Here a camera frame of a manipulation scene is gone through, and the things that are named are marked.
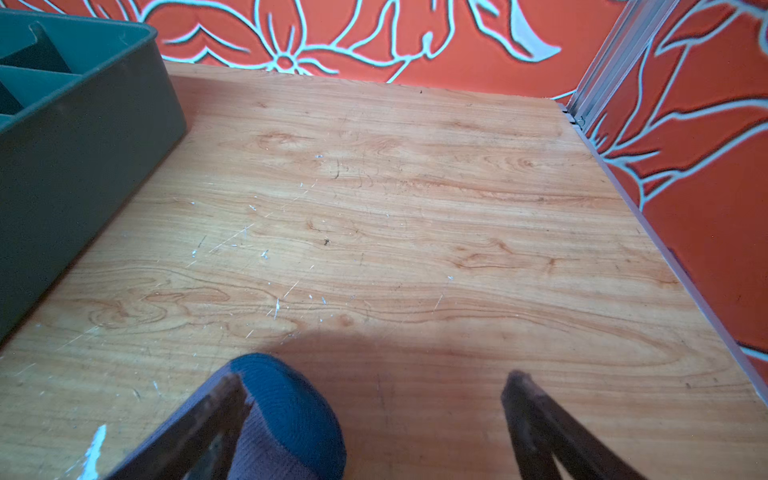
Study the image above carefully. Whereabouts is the purple sock teal toe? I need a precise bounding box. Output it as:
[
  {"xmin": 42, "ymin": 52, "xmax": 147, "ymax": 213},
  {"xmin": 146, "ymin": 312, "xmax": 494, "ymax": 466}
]
[{"xmin": 227, "ymin": 354, "xmax": 347, "ymax": 479}]

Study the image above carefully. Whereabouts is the aluminium corner post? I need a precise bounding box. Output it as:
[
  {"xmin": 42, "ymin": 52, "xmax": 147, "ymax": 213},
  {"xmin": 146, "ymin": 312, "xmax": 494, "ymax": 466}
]
[{"xmin": 566, "ymin": 0, "xmax": 678, "ymax": 132}]

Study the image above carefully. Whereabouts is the green compartment tray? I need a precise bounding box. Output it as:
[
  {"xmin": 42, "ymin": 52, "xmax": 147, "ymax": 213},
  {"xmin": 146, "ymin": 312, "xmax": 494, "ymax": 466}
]
[{"xmin": 1, "ymin": 9, "xmax": 186, "ymax": 335}]

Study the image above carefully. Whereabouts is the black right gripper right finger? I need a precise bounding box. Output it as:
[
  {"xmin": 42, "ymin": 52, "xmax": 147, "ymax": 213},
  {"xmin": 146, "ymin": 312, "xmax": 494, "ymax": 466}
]
[{"xmin": 501, "ymin": 370, "xmax": 643, "ymax": 479}]

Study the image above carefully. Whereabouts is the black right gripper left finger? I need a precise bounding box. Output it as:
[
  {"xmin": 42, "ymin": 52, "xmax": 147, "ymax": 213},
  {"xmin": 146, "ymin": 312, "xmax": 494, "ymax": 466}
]
[{"xmin": 107, "ymin": 373, "xmax": 251, "ymax": 479}]

